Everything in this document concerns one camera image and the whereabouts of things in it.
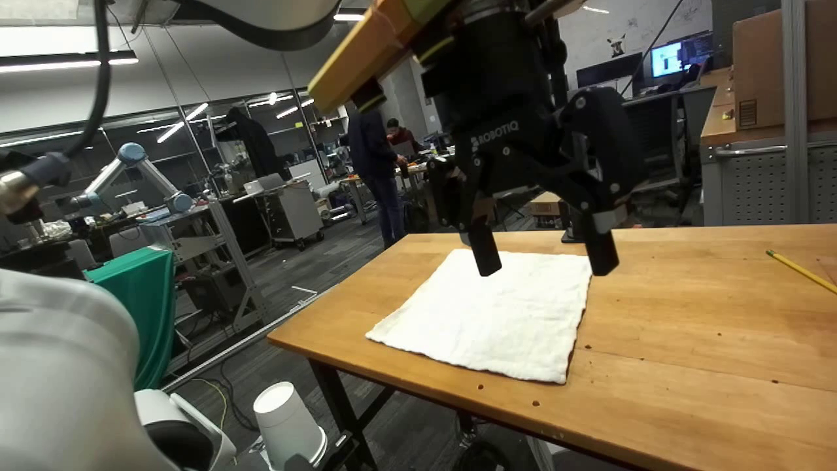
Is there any white rolling cabinet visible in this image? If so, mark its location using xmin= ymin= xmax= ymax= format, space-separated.
xmin=258 ymin=179 xmax=326 ymax=252

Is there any grey blue-jointed robot arm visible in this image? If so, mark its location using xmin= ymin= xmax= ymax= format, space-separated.
xmin=72 ymin=140 xmax=197 ymax=217

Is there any yellow pencil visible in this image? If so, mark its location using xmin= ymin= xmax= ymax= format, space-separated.
xmin=763 ymin=250 xmax=837 ymax=299

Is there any grey metal post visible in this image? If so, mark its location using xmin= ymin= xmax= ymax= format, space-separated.
xmin=780 ymin=0 xmax=810 ymax=225

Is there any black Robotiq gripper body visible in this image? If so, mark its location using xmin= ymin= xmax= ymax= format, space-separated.
xmin=423 ymin=0 xmax=573 ymax=192

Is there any black metal table frame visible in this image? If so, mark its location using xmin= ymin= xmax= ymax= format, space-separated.
xmin=304 ymin=357 xmax=543 ymax=471

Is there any person in black hoodie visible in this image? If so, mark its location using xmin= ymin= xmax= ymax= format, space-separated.
xmin=223 ymin=106 xmax=292 ymax=180

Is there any seated person in red shirt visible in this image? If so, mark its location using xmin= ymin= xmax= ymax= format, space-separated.
xmin=382 ymin=115 xmax=423 ymax=166

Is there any small cardboard box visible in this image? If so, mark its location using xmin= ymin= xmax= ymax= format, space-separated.
xmin=523 ymin=190 xmax=571 ymax=221

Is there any standing person in dark clothes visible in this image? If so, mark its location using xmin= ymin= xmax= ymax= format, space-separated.
xmin=339 ymin=78 xmax=411 ymax=250

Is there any white cloth towel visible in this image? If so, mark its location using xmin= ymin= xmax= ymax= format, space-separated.
xmin=363 ymin=246 xmax=595 ymax=387

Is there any large cardboard box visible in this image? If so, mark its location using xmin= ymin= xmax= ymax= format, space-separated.
xmin=730 ymin=0 xmax=837 ymax=135

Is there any white paper cup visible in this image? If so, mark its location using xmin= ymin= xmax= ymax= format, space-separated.
xmin=251 ymin=381 xmax=333 ymax=471

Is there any lit computer monitor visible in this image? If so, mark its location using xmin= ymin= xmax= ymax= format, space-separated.
xmin=645 ymin=36 xmax=693 ymax=84

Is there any grey cabinet with wooden top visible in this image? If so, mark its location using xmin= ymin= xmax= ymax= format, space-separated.
xmin=699 ymin=67 xmax=837 ymax=229

